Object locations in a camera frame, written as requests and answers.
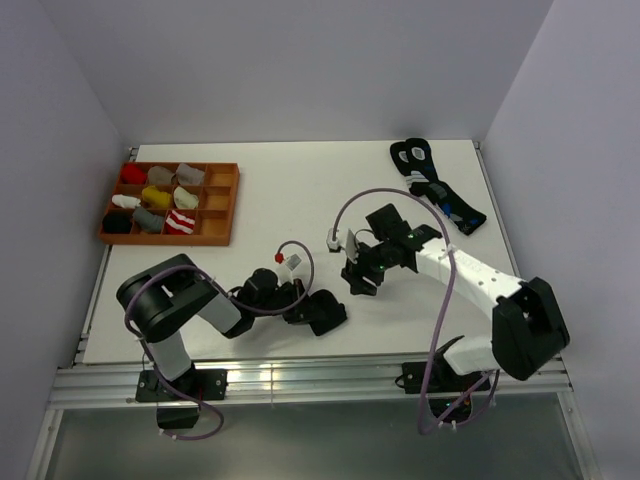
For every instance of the grey rolled sock top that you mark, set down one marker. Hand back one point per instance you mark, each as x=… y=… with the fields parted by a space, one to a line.
x=188 y=175

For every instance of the aluminium rail frame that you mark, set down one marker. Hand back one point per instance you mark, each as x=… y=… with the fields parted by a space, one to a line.
x=297 y=407

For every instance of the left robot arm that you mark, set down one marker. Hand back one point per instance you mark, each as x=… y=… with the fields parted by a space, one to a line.
x=159 y=301

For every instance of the red white striped sock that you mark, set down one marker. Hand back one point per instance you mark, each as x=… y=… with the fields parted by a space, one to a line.
x=180 y=222

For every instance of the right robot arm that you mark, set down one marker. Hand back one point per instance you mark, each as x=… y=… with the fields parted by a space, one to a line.
x=527 y=326

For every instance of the dark grey rolled sock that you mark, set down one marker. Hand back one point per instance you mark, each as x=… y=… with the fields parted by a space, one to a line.
x=147 y=221

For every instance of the red rolled sock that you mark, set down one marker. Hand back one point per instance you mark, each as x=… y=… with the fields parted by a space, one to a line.
x=133 y=175

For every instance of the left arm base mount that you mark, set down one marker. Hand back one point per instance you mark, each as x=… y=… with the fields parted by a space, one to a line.
x=200 y=384

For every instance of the black patterned sock pair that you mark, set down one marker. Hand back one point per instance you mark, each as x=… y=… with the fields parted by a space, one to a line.
x=414 y=161

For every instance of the black rolled sock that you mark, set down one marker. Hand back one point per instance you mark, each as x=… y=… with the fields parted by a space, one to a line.
x=116 y=223

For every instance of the cream rolled sock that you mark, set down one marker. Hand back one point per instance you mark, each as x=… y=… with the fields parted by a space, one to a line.
x=183 y=199

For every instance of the taupe rolled sock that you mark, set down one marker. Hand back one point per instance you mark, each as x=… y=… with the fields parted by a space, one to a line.
x=159 y=175

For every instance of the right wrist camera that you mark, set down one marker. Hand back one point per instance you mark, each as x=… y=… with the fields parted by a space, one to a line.
x=343 y=241

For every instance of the white rolled sock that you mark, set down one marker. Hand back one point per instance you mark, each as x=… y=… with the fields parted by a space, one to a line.
x=125 y=201

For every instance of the yellow rolled sock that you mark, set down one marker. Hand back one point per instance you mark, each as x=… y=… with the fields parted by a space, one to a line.
x=156 y=198

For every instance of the orange compartment tray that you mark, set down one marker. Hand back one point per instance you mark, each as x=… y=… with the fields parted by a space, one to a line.
x=214 y=215

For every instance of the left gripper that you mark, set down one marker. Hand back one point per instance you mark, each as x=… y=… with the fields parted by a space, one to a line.
x=298 y=297

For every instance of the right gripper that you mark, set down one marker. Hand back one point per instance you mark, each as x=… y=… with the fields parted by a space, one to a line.
x=353 y=274

